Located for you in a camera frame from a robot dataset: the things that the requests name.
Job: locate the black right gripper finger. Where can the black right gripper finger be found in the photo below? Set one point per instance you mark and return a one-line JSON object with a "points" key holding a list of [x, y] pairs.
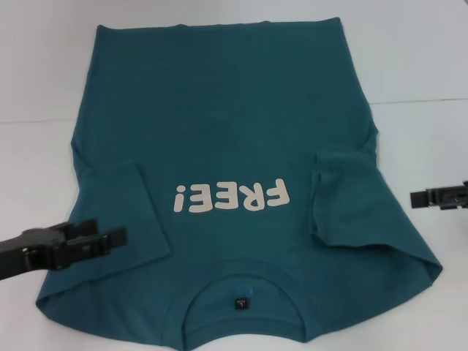
{"points": [[418, 200]]}

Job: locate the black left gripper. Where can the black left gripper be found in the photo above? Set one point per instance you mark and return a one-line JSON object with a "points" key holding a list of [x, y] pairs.
{"points": [[25, 252]]}

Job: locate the teal shirt with FREE print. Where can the teal shirt with FREE print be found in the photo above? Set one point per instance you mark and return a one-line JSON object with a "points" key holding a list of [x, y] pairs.
{"points": [[226, 120]]}

